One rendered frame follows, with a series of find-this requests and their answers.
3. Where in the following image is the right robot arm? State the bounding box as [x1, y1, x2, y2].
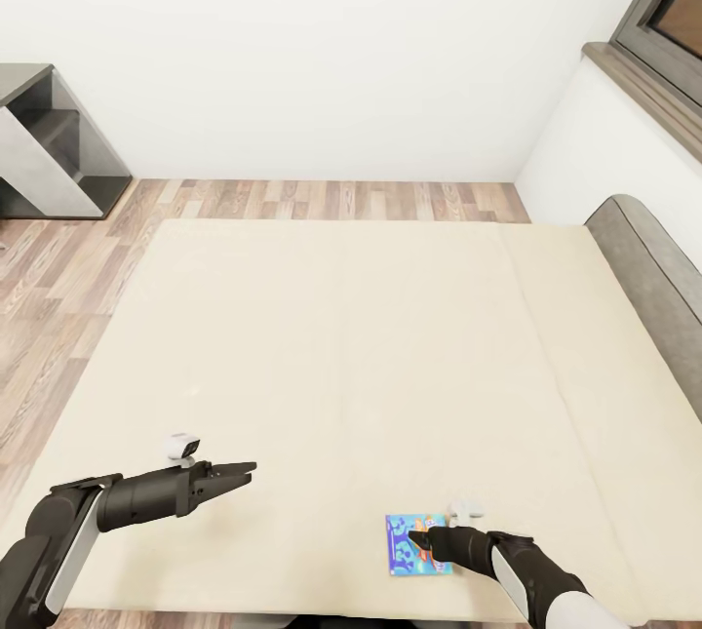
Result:
[409, 499, 631, 629]

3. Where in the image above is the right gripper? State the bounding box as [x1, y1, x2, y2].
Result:
[409, 527, 480, 572]

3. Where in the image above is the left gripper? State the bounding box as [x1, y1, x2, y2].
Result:
[132, 460, 257, 525]

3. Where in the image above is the board game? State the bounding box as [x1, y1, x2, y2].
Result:
[385, 513, 452, 575]

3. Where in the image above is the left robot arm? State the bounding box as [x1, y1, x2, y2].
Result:
[0, 433, 257, 629]

